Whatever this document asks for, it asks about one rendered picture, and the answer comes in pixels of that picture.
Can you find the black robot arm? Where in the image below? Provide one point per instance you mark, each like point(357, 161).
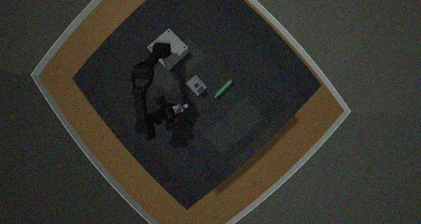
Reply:
point(144, 70)

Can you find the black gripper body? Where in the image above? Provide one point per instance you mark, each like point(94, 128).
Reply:
point(161, 114)

